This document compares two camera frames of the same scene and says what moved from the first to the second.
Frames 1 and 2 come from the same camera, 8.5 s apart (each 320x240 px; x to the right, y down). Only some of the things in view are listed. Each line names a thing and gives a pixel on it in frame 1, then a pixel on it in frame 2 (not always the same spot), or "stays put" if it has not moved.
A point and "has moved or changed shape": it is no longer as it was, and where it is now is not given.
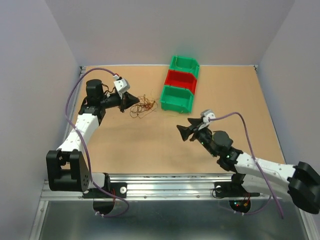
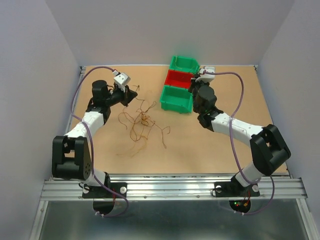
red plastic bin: [181, 79] stays put
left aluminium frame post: [81, 77] stays put
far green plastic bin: [184, 64] stays put
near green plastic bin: [177, 99] stays put
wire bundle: [143, 107] has moved or changed shape
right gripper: [184, 132] to [194, 82]
